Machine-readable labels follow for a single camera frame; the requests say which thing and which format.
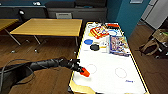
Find blue-rimmed white bowl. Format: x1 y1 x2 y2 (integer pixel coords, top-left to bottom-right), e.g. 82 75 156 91
107 30 120 37

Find yellow-legged air hockey table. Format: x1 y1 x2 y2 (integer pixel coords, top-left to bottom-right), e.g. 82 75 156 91
67 21 150 94

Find small black round object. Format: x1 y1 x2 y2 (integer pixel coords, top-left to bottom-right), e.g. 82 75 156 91
17 9 26 18

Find small blue bowl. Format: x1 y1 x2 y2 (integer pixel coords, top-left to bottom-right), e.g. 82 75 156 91
83 38 95 46

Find yellow framed wall notice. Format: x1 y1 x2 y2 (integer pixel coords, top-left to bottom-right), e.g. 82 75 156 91
129 0 145 5

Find black round paddle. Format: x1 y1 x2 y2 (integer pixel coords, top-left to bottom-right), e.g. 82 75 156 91
89 43 101 52

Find long wooden table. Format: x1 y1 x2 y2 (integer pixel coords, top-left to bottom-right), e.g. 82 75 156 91
9 17 84 46
0 18 21 45

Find dark grey sofa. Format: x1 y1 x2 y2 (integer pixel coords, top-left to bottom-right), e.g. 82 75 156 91
0 5 48 20
46 0 109 20

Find brown backpack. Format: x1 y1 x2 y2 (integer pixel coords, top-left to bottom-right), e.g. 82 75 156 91
139 36 158 56

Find orange-red flat item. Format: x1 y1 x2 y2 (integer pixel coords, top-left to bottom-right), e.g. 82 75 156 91
106 22 121 29

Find orange game box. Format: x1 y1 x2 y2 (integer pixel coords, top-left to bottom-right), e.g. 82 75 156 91
89 26 110 40

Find light grey sofa cushion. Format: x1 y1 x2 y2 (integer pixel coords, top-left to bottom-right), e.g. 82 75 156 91
55 12 73 20

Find cardboard box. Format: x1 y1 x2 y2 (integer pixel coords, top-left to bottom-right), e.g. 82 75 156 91
151 28 168 43

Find small orange cup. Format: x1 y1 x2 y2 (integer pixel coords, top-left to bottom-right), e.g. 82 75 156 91
79 67 91 78

